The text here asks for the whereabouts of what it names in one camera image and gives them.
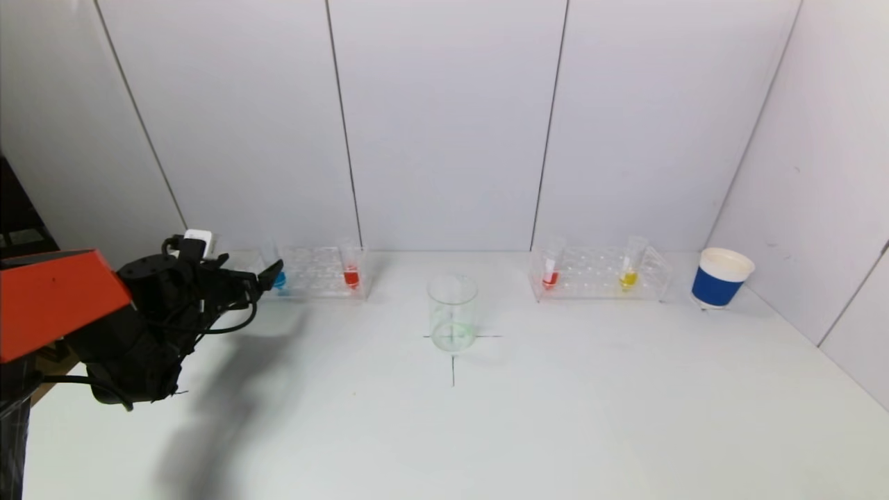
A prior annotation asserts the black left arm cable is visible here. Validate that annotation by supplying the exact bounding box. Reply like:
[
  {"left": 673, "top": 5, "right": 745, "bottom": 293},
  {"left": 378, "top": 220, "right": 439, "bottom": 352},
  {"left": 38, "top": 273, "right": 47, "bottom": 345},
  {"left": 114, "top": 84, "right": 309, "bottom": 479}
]
[{"left": 42, "top": 235, "right": 259, "bottom": 412}]

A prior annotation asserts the test tube with red pigment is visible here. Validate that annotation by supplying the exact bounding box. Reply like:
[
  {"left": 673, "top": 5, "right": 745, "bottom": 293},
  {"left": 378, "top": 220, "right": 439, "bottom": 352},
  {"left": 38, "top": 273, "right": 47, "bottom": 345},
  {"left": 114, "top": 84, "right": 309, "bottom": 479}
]
[
  {"left": 540, "top": 237, "right": 567, "bottom": 291},
  {"left": 339, "top": 238, "right": 363, "bottom": 291}
]

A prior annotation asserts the test tube with blue pigment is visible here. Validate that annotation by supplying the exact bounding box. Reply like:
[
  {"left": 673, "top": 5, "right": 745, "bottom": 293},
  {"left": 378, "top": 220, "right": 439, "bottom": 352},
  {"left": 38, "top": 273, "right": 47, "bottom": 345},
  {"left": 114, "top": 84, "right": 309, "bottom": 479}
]
[{"left": 263, "top": 238, "right": 289, "bottom": 293}]

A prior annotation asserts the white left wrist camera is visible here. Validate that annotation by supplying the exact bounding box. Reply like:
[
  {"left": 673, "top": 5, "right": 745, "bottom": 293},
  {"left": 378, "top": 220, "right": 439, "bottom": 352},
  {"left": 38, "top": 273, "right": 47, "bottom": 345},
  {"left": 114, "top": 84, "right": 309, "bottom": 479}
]
[{"left": 183, "top": 229, "right": 213, "bottom": 260}]

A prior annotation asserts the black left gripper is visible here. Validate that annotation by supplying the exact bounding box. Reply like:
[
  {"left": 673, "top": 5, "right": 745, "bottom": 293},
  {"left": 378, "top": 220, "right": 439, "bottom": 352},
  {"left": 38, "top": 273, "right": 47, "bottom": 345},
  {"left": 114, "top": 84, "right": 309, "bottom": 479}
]
[{"left": 207, "top": 258, "right": 284, "bottom": 313}]

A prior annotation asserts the test tube with yellow pigment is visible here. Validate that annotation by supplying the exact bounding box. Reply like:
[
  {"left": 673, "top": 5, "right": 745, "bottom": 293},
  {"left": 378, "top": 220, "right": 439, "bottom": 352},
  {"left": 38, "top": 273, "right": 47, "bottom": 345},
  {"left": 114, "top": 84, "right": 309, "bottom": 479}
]
[{"left": 618, "top": 236, "right": 648, "bottom": 292}]

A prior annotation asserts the clear acrylic test tube rack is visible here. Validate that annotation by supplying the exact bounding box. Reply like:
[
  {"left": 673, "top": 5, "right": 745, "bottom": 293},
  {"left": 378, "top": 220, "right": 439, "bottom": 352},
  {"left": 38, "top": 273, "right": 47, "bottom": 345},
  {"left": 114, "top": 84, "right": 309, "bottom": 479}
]
[
  {"left": 260, "top": 247, "right": 372, "bottom": 301},
  {"left": 528, "top": 247, "right": 672, "bottom": 303}
]

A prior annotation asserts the black office chair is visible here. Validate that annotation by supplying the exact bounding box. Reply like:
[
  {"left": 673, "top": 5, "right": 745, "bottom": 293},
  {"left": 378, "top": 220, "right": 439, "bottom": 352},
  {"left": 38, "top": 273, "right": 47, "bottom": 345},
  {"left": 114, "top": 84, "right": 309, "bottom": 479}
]
[{"left": 0, "top": 156, "right": 60, "bottom": 254}]

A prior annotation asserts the white paper cup blue sleeve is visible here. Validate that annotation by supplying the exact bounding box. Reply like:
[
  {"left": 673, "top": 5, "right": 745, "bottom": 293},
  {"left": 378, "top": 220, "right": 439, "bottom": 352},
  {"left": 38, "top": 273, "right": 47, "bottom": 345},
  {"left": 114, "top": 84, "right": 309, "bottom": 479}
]
[{"left": 691, "top": 248, "right": 756, "bottom": 310}]

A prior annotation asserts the clear glass beaker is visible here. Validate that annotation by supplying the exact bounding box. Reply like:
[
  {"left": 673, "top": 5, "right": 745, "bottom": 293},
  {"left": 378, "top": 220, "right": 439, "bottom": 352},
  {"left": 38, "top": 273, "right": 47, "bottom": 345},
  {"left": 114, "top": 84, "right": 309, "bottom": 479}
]
[{"left": 426, "top": 274, "right": 479, "bottom": 353}]

